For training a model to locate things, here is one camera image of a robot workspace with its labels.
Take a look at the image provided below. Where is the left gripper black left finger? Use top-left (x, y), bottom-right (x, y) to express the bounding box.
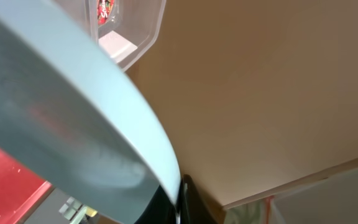
top-left (135, 186), bottom-right (177, 224)

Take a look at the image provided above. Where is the red serving tray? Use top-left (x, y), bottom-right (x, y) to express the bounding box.
top-left (0, 149), bottom-right (53, 224)

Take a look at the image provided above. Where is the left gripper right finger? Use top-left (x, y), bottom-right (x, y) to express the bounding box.
top-left (179, 174), bottom-right (218, 224)

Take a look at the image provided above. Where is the clear plastic bin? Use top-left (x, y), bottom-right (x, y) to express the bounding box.
top-left (56, 0), bottom-right (166, 71)

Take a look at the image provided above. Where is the red snack wrapper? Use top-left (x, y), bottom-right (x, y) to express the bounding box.
top-left (96, 0), bottom-right (114, 25)

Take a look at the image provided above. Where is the light blue plate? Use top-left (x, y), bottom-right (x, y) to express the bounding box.
top-left (0, 1), bottom-right (181, 223)

